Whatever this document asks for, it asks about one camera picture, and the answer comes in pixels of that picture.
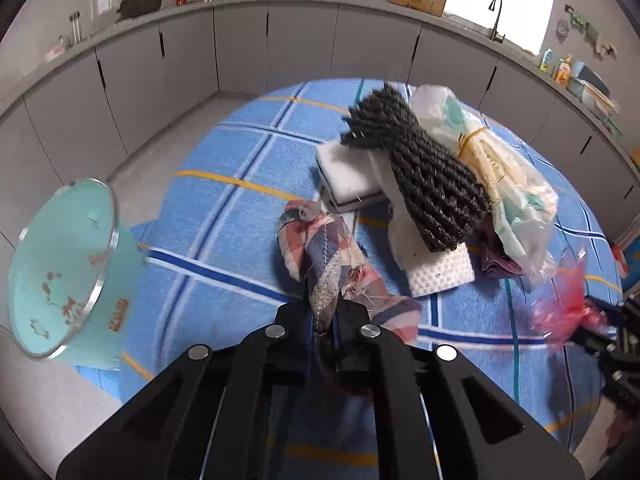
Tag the blue plastic container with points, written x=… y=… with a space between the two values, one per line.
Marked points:
x=587 y=82

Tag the white foam block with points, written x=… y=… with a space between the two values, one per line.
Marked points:
x=345 y=175

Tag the dark grey knitted cloth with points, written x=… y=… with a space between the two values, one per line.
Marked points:
x=425 y=175

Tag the row of grey cabinet doors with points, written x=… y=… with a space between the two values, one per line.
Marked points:
x=300 y=45

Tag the grey kitchen countertop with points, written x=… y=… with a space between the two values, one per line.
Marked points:
x=470 y=24

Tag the clear printed plastic bag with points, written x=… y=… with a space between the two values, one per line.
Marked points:
x=520 y=195

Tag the blue checked tablecloth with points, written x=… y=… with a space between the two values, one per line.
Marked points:
x=240 y=220

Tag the plaid patchwork cloth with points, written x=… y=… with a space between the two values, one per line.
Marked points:
x=325 y=260

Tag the white perforated foam sheet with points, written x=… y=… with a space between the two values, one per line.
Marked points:
x=440 y=270

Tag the light blue enamel basin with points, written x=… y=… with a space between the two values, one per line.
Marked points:
x=60 y=260

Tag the dark kitchen faucet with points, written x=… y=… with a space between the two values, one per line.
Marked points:
x=497 y=34

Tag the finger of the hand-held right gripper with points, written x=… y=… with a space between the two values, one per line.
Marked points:
x=595 y=345
x=607 y=310

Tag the tall glass jar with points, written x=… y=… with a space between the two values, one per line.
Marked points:
x=75 y=27

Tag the bright window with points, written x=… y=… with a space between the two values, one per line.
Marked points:
x=525 y=0

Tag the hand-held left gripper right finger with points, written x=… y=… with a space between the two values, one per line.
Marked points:
x=355 y=321

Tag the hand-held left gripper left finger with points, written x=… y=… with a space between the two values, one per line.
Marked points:
x=290 y=321

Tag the red plastic mesh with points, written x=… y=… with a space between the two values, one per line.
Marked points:
x=570 y=305

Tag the black lidded pot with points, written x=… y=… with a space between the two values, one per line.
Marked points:
x=140 y=4

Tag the orange dish soap bottle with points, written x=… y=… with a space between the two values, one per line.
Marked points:
x=563 y=71

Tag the wall hook rack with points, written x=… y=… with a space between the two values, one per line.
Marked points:
x=590 y=30

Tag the teal dish soap bottle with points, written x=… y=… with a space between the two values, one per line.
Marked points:
x=546 y=61

